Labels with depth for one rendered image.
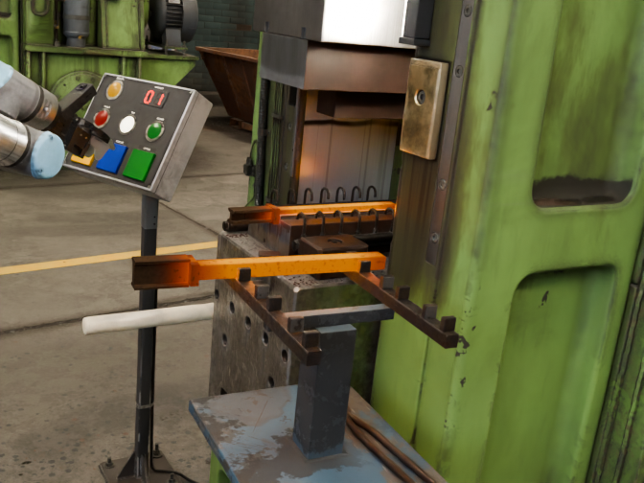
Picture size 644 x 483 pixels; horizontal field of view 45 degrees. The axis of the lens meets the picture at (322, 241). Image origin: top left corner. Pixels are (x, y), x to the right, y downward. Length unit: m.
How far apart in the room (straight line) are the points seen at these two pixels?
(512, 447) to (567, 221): 0.51
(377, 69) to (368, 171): 0.43
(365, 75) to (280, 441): 0.76
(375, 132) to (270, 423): 0.91
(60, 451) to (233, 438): 1.46
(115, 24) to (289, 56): 4.98
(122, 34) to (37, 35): 0.67
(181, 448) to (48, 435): 0.44
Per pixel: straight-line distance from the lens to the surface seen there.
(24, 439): 2.75
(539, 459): 1.80
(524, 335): 1.59
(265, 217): 1.64
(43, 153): 1.54
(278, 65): 1.63
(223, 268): 1.18
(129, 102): 2.11
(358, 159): 1.95
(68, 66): 6.39
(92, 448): 2.67
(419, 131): 1.42
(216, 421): 1.30
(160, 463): 2.58
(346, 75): 1.58
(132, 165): 1.99
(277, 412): 1.33
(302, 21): 1.55
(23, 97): 1.70
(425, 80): 1.41
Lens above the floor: 1.43
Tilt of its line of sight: 17 degrees down
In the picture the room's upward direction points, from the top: 6 degrees clockwise
